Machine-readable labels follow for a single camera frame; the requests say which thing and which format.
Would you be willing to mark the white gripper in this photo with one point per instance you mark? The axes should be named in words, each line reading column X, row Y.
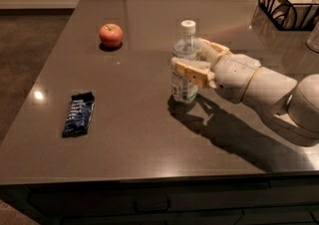
column 235, row 77

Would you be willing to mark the clear plastic tea bottle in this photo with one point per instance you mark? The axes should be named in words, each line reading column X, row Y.
column 184, row 52

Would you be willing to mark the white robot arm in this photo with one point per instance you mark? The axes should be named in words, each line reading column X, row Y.
column 286, row 106

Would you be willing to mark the red apple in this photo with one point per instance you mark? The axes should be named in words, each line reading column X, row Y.
column 111, row 35

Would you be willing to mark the clear glass cup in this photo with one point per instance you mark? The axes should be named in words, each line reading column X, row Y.
column 313, row 39

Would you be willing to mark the dark blue snack packet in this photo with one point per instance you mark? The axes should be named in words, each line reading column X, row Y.
column 79, row 115

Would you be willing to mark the black wire basket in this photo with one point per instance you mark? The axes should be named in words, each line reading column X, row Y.
column 292, row 15

